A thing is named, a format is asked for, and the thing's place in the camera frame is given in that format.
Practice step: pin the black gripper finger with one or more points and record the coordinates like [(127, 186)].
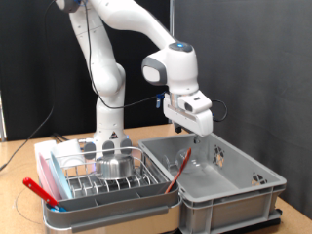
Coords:
[(178, 129), (196, 140)]

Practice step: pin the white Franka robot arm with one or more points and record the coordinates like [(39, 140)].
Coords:
[(107, 74)]

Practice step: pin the grey metal frame bar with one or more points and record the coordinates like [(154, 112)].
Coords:
[(2, 123)]

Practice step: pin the pink plate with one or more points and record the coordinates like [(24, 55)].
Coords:
[(45, 177)]

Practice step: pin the grey plastic crate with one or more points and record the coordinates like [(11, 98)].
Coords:
[(227, 208)]

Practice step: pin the light blue plate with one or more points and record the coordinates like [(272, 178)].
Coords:
[(60, 175)]

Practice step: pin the white box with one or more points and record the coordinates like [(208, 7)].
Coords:
[(65, 149)]

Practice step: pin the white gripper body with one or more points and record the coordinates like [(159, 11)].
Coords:
[(198, 123)]

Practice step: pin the vertical metal pole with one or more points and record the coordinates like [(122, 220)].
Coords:
[(171, 16)]

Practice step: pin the clear wine glass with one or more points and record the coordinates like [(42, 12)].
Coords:
[(195, 162)]

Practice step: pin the black backdrop curtain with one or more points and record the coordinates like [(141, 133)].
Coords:
[(26, 65)]

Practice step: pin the grey backdrop curtain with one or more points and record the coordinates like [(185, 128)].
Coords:
[(276, 65)]

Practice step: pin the steel bowl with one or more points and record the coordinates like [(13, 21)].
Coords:
[(113, 165)]

